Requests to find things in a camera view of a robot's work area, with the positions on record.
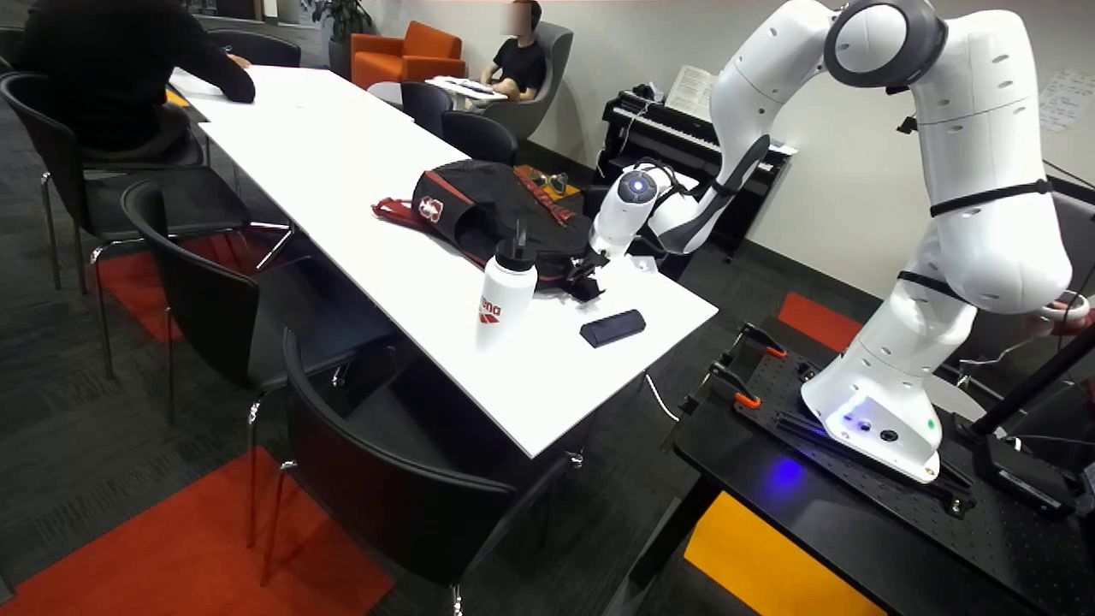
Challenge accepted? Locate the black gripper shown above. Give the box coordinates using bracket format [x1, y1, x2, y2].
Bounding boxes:
[564, 254, 604, 300]

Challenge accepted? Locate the black red bag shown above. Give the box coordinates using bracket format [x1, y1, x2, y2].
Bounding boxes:
[372, 161, 590, 291]

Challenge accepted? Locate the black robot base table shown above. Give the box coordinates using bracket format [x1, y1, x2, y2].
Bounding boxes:
[675, 340, 1095, 616]

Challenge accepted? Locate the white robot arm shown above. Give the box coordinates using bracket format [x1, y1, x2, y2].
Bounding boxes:
[587, 0, 1069, 483]

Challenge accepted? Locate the dark blue phone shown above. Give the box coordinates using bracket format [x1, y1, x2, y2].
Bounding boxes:
[579, 307, 647, 351]

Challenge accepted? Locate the white red water bottle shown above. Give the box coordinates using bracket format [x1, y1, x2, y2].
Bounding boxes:
[479, 243, 536, 331]

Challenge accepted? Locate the black digital piano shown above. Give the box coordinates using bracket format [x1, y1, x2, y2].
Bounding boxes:
[596, 94, 788, 257]

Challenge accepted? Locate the grey lounge chair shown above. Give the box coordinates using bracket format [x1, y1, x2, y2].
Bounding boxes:
[482, 19, 579, 143]

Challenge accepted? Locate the black chair far right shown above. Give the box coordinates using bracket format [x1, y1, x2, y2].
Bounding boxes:
[440, 112, 516, 165]

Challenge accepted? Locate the orange black clamp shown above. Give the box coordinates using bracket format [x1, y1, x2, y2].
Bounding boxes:
[699, 327, 788, 411]

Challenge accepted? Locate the white sheet music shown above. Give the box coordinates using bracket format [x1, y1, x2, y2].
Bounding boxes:
[667, 65, 715, 121]

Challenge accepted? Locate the seated person with headphones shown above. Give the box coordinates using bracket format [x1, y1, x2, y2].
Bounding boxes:
[482, 0, 548, 100]

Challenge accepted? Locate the black chair front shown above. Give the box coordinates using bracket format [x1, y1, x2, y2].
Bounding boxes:
[263, 331, 572, 616]

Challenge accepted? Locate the orange armchair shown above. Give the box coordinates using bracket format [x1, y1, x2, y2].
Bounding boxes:
[348, 20, 464, 86]

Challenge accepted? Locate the black chair middle left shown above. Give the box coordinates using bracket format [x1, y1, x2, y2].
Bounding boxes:
[119, 181, 305, 422]

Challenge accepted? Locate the person in black foreground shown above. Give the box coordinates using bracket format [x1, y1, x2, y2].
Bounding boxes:
[20, 0, 255, 156]

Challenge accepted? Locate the black chair far left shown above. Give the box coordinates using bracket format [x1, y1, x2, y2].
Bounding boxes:
[0, 72, 200, 257]

